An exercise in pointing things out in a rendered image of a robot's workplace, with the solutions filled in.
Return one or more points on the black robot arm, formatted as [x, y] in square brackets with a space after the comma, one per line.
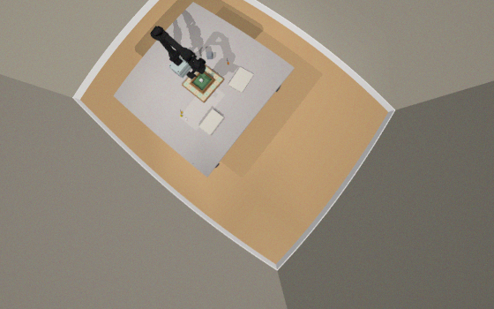
[187, 55]

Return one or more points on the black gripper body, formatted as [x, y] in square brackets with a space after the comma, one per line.
[191, 74]

